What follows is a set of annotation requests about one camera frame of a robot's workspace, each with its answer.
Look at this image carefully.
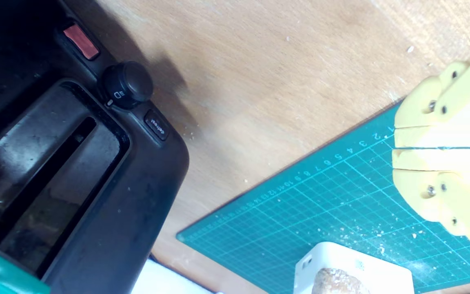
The white block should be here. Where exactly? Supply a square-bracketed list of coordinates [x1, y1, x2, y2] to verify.
[293, 242, 415, 294]

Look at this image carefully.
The green cutting mat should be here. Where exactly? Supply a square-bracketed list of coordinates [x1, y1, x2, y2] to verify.
[177, 96, 470, 294]

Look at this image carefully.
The black two-slot toaster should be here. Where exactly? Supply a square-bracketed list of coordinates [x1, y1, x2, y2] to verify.
[0, 0, 190, 294]

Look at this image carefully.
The brown bread slice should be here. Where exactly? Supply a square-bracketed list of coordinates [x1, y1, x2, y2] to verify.
[312, 267, 370, 294]

